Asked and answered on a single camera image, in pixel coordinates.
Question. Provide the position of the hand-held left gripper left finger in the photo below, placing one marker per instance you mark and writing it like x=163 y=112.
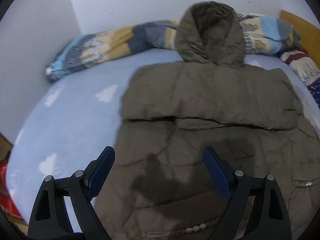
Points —
x=101 y=172

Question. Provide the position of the patchwork fleece blanket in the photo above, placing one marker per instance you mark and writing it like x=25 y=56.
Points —
x=112 y=42

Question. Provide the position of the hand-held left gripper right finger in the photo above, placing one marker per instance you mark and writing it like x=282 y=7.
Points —
x=217 y=175

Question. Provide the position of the olive puffer jacket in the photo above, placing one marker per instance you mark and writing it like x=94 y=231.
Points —
x=200 y=100

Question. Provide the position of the navy star and moon pillow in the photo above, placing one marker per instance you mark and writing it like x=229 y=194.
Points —
x=315 y=92

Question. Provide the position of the red plastic bag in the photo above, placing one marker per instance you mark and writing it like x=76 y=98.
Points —
x=5 y=195

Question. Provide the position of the light blue cloud bed sheet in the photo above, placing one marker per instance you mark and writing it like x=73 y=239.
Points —
x=62 y=130

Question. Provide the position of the wooden headboard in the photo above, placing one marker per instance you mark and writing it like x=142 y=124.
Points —
x=300 y=30

